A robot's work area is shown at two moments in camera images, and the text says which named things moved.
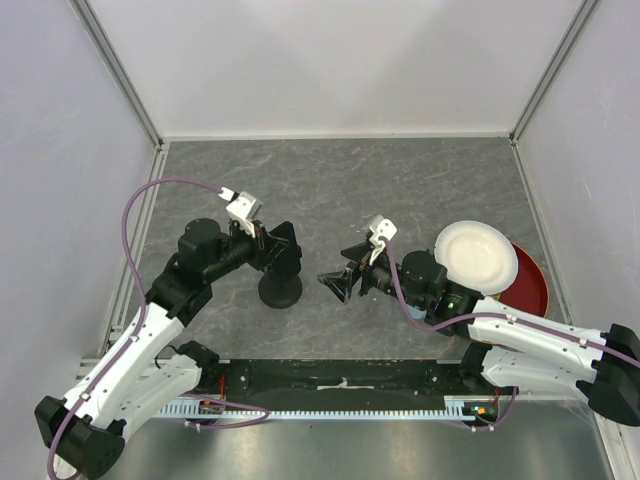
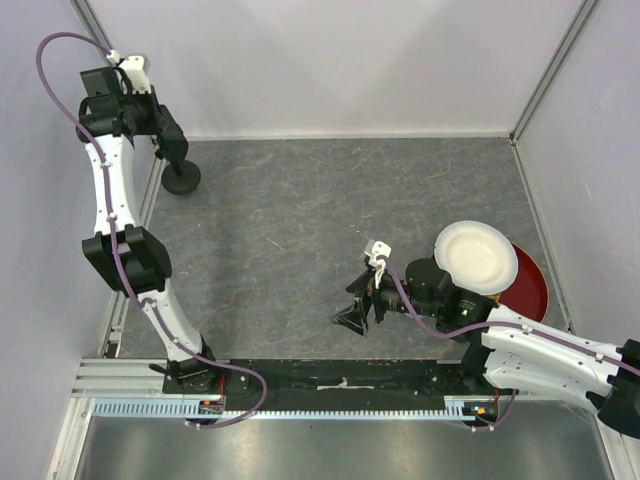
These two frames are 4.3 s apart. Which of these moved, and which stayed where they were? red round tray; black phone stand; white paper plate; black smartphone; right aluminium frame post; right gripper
Moved: black phone stand; right gripper; black smartphone
Stayed: white paper plate; right aluminium frame post; red round tray
